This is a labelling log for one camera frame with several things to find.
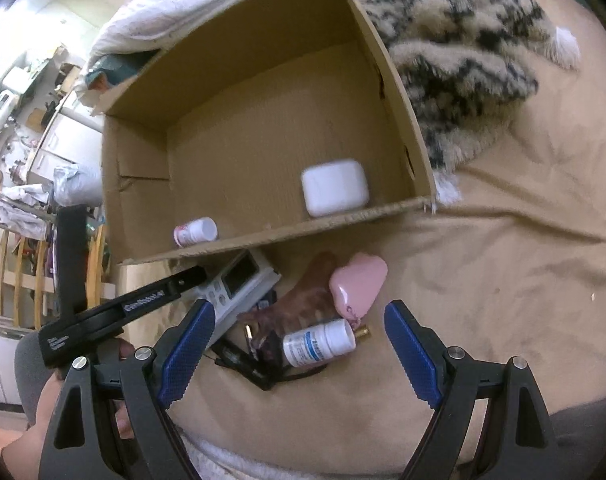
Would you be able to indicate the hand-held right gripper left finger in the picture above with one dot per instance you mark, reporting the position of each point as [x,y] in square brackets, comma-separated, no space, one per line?
[183,355]

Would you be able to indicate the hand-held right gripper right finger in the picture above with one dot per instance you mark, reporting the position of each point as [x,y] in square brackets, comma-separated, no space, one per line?
[413,355]

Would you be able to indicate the black flashlight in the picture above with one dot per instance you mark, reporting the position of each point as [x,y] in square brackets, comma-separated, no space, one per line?
[235,360]

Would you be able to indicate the black red label battery pack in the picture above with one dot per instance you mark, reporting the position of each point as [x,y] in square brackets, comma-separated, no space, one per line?
[269,350]

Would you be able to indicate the pink heart-shaped case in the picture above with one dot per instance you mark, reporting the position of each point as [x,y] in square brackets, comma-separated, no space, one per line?
[358,280]

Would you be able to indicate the white remote control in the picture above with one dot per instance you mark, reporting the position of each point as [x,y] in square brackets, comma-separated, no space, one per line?
[238,280]

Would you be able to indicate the white blue label pill bottle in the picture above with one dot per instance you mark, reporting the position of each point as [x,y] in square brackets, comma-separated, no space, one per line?
[313,342]

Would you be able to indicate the brown cardboard box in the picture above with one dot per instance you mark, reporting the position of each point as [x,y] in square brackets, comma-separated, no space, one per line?
[263,125]

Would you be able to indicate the person's left hand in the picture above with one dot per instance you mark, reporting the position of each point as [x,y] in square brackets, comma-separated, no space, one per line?
[45,410]

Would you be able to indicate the wooden chair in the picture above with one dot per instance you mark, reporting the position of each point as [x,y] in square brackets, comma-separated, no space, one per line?
[20,270]

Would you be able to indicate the small red label bottle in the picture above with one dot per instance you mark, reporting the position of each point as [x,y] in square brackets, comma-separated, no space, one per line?
[195,232]

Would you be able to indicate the white plastic bag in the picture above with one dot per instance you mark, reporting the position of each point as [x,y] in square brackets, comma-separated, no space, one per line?
[78,185]

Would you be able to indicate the white cabinet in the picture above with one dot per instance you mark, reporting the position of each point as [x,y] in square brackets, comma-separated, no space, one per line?
[68,135]

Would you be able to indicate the teal mattress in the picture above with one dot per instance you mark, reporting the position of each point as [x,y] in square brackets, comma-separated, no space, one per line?
[118,72]

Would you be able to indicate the black patterned fluffy blanket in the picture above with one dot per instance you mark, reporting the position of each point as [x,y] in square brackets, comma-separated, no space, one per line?
[458,60]

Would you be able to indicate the white duvet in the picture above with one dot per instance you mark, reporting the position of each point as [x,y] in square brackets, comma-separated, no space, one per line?
[183,5]

